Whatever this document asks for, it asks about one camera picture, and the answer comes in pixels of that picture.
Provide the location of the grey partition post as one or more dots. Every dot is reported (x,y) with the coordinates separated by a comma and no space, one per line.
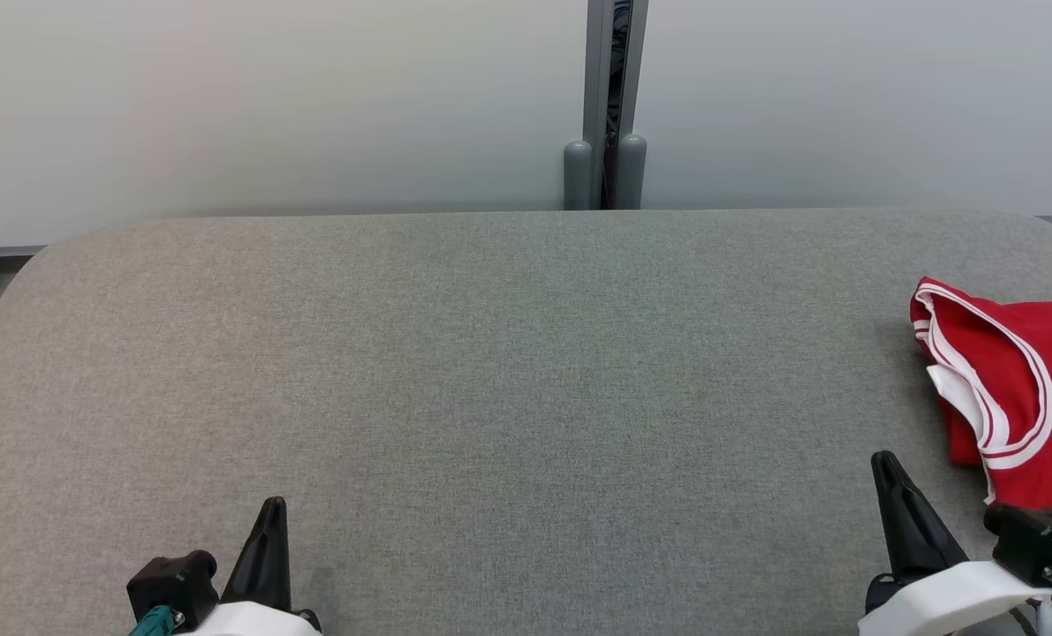
(605,106)

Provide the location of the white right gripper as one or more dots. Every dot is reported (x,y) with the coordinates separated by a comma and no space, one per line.
(941,605)

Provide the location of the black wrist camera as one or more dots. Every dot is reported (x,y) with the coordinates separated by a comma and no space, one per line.
(172,583)
(1033,539)

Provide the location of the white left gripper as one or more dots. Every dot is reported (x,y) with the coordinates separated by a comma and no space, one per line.
(252,621)

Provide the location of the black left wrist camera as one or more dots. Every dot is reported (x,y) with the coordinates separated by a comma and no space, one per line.
(172,583)

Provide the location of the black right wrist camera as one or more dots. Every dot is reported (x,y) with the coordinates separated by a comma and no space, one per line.
(1033,539)

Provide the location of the red white sports shirt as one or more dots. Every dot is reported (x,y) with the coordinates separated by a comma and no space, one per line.
(1042,353)

